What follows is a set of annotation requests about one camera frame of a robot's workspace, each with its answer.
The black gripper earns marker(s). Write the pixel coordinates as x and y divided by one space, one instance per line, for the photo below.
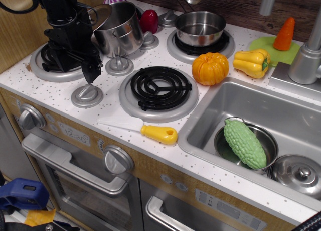
71 31

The grey stove knob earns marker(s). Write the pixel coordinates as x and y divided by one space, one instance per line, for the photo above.
119 66
87 96
167 20
150 41

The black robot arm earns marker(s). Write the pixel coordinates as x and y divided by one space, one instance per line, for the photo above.
70 42

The grey back stove knob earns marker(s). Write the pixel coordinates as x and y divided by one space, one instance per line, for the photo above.
167 20

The left black burner coil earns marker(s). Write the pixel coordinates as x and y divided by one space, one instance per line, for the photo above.
49 63

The black burner coil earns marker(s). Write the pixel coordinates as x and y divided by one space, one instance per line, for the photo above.
49 63
198 50
160 88

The tall steel stock pot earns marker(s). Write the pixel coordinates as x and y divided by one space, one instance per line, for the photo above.
121 34

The steel pot lid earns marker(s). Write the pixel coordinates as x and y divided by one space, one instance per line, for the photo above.
99 15

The left grey oven dial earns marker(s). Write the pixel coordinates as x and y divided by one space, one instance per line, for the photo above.
30 117

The grey oven dial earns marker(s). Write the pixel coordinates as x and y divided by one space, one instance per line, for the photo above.
30 117
116 160

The front black burner coil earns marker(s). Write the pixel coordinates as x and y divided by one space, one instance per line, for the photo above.
160 88

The dark red toy vegetable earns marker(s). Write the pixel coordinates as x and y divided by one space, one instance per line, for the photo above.
149 21

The right grey oven dial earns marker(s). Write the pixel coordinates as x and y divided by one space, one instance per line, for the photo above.
116 160

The shallow steel saucepan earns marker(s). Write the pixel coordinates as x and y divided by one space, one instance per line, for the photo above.
199 28

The orange toy pumpkin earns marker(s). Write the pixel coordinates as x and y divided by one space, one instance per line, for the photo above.
210 68

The blue clamp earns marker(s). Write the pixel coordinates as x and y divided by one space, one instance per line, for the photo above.
24 194

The rear black burner coil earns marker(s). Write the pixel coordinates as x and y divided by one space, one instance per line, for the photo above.
198 50

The yellow toy bell pepper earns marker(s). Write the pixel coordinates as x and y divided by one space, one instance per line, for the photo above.
253 63

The green toy bitter gourd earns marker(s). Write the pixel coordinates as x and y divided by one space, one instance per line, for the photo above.
244 144

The small steel pot in sink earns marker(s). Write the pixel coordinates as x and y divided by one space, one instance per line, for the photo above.
266 139

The orange toy carrot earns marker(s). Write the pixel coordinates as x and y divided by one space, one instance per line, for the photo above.
284 37

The grey toy sink basin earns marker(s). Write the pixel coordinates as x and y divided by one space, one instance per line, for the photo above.
295 124

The grey toy faucet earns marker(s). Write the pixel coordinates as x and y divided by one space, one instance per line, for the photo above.
305 68

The steel lidded pot in sink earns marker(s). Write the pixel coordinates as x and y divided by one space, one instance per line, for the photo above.
297 172

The grey oven door handle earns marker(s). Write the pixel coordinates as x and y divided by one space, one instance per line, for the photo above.
60 159

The yellow handled toy knife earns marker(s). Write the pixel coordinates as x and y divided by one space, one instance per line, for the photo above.
165 135

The grey dishwasher door handle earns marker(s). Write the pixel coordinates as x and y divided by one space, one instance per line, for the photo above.
153 210

